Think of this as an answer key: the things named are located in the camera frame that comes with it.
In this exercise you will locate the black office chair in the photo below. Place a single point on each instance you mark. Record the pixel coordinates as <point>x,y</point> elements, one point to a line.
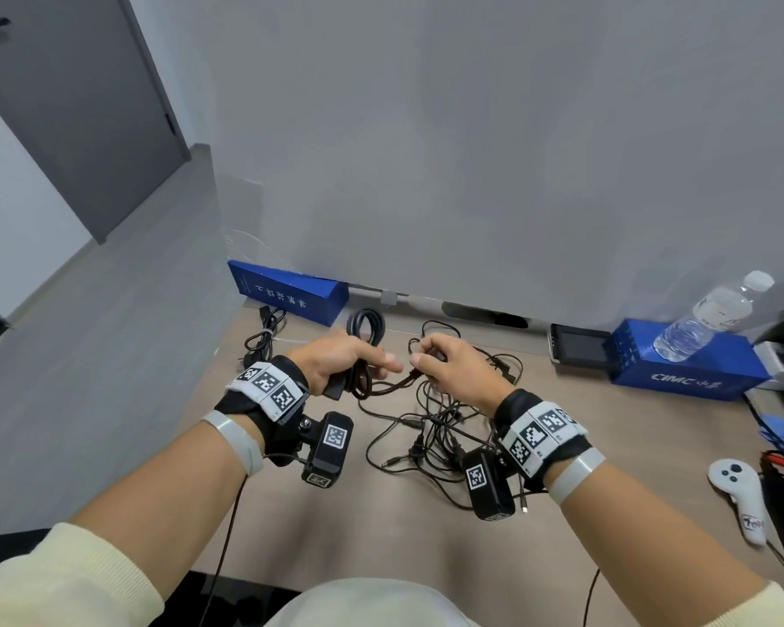
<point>235,600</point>

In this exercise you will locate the person's left hand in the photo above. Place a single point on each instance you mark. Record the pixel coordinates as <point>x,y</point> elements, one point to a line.
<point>340,355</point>

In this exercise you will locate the person's cream sweater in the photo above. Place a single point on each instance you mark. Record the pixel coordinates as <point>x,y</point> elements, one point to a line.
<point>366,604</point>

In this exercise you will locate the grey desk clamp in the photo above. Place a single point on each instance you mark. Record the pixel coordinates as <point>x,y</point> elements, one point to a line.
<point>392,297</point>

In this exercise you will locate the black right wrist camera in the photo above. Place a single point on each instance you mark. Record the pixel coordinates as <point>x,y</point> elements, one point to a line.
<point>490,489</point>

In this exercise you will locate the clear plastic water bottle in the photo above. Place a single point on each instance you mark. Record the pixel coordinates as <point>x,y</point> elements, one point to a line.
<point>705,319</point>

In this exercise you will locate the grey left wristband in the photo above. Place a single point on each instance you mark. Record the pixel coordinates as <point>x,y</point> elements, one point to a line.
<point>235,444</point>

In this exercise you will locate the light wooden table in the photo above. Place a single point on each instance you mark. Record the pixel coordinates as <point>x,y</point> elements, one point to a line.
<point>627,450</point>

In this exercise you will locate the white game controller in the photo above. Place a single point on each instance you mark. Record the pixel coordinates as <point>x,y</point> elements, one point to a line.
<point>735,483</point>

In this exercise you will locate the person's right hand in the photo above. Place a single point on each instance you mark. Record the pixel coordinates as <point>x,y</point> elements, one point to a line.
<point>460,372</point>

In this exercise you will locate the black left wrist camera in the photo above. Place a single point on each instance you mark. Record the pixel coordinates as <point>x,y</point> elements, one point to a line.
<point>330,450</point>

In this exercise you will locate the grey wristband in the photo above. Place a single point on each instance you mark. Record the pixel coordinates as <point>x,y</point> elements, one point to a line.
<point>235,444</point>
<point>578,476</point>

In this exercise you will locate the blue triangular box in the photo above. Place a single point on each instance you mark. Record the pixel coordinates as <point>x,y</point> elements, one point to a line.
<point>287,293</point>

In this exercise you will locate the blue rectangular box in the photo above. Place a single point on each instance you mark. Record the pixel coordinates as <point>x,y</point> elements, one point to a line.
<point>692,375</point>

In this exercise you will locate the grey door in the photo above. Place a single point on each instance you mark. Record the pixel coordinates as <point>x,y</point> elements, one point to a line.
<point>85,110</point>

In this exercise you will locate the small black screen device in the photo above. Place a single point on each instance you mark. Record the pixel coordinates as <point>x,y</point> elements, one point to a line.
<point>581,349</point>

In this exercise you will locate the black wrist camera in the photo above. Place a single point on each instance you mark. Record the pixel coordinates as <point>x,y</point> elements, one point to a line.
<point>330,450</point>
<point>490,489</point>

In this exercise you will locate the grey right wristband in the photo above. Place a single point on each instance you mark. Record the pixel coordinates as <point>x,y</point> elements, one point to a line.
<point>578,476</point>

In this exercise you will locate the person's right forearm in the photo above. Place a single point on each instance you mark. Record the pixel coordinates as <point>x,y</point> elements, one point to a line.
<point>653,548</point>

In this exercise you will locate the person's left forearm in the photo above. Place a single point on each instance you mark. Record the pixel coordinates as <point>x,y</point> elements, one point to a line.
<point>163,515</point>

